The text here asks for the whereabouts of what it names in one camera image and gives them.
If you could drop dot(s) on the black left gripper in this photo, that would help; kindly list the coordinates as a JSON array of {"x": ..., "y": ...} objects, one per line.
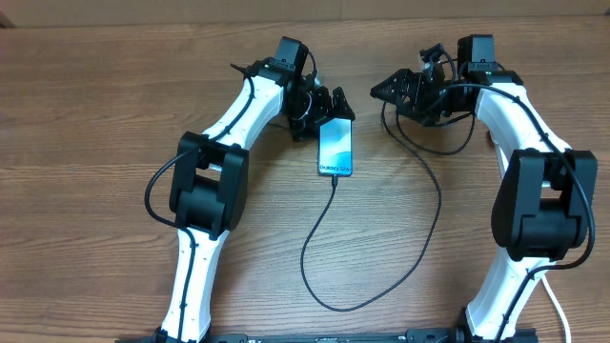
[{"x": 322, "y": 111}]

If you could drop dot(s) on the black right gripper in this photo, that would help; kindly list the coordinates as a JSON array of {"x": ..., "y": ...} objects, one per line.
[{"x": 401, "y": 81}]

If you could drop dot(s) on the blue screen smartphone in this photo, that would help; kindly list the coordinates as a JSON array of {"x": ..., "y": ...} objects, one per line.
[{"x": 335, "y": 148}]

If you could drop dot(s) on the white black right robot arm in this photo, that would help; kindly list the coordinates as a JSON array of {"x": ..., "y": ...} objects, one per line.
[{"x": 543, "y": 206}]

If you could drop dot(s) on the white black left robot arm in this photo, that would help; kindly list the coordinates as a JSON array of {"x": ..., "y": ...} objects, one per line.
[{"x": 210, "y": 174}]

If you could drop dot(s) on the white power strip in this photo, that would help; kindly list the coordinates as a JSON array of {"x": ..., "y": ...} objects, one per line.
[{"x": 500, "y": 155}]

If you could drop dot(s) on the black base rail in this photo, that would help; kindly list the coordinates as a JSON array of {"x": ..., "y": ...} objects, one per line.
[{"x": 333, "y": 338}]

